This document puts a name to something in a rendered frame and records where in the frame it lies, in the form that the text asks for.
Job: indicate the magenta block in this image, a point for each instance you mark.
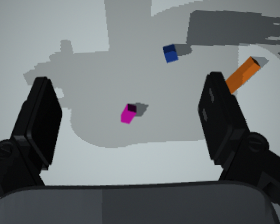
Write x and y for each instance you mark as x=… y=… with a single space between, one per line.
x=128 y=113

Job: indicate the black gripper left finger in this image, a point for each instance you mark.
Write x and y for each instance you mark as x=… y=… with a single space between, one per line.
x=32 y=145

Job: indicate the small blue cube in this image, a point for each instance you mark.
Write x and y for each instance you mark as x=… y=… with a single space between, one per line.
x=170 y=53

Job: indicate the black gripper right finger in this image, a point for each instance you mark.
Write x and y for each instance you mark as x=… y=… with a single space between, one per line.
x=244 y=154

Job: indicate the orange rod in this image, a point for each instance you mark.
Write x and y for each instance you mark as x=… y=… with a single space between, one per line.
x=242 y=74

